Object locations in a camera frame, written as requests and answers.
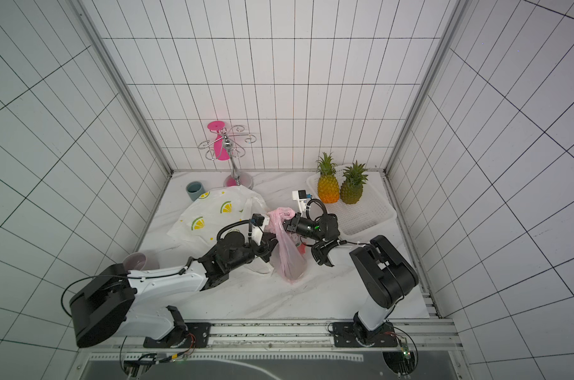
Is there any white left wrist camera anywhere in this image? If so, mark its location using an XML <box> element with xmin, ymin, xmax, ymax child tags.
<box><xmin>250</xmin><ymin>213</ymin><xmax>269</xmax><ymax>245</ymax></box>

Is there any orange yellow pineapple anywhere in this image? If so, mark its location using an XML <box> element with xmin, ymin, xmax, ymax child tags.
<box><xmin>316</xmin><ymin>152</ymin><xmax>340</xmax><ymax>204</ymax></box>

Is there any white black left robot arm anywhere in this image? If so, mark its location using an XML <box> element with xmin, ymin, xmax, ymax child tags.
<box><xmin>69</xmin><ymin>231</ymin><xmax>277</xmax><ymax>348</ymax></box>

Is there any pink silver cup stand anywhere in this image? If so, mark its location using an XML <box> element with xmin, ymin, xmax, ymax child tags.
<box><xmin>198</xmin><ymin>120</ymin><xmax>257</xmax><ymax>189</ymax></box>

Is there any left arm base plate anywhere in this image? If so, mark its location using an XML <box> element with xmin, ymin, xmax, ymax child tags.
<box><xmin>143</xmin><ymin>322</ymin><xmax>212</xmax><ymax>349</ymax></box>

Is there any aluminium mounting rail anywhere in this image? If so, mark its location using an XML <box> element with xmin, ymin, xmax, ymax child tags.
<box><xmin>81</xmin><ymin>319</ymin><xmax>464</xmax><ymax>356</ymax></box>

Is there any white plastic perforated basket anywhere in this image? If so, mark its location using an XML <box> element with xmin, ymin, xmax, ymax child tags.
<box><xmin>325</xmin><ymin>182</ymin><xmax>397</xmax><ymax>240</ymax></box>

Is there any pink plastic bag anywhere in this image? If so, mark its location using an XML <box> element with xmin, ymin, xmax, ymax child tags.
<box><xmin>267</xmin><ymin>207</ymin><xmax>307</xmax><ymax>283</ymax></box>

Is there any teal green cup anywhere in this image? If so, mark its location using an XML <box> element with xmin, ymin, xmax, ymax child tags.
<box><xmin>186</xmin><ymin>181</ymin><xmax>206</xmax><ymax>201</ymax></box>

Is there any white plastic bag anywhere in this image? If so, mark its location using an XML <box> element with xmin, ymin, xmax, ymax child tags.
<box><xmin>168</xmin><ymin>186</ymin><xmax>270</xmax><ymax>258</ymax></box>

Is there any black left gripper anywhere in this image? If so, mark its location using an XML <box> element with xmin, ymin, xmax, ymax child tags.
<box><xmin>228</xmin><ymin>233</ymin><xmax>284</xmax><ymax>271</ymax></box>

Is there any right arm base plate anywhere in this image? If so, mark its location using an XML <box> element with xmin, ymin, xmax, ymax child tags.
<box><xmin>328</xmin><ymin>321</ymin><xmax>399</xmax><ymax>348</ymax></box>

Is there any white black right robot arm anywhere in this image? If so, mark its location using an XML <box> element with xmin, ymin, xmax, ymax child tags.
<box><xmin>282</xmin><ymin>213</ymin><xmax>419</xmax><ymax>348</ymax></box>

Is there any yellow green pineapple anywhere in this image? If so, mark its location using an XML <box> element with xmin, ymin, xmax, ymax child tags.
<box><xmin>340</xmin><ymin>161</ymin><xmax>368</xmax><ymax>204</ymax></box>

